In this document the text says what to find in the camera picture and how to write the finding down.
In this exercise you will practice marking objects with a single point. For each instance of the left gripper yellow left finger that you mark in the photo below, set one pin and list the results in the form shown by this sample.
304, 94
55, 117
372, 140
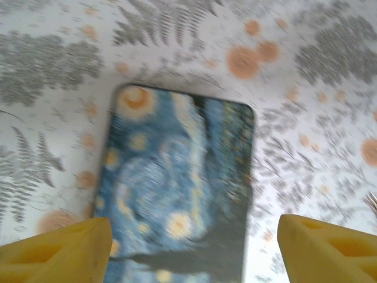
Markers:
59, 256

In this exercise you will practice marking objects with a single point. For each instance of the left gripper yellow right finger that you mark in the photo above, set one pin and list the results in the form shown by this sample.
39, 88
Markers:
318, 256

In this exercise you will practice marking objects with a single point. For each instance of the blue starry print box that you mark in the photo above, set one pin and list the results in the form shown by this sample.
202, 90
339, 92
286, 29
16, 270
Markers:
176, 162

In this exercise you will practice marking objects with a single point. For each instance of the floral patterned table cover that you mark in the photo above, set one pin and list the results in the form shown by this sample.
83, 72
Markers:
44, 59

